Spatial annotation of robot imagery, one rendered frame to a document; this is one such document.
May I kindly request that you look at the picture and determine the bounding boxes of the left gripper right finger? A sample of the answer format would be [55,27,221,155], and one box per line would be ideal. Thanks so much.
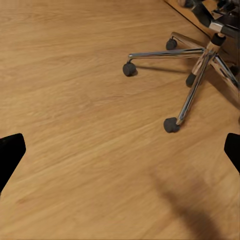
[224,133,240,173]

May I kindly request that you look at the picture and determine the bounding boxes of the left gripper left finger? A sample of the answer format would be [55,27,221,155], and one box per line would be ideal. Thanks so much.
[0,133,26,193]

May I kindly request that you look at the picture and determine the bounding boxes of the swivel chair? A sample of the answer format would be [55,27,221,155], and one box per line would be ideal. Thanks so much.
[122,0,240,132]

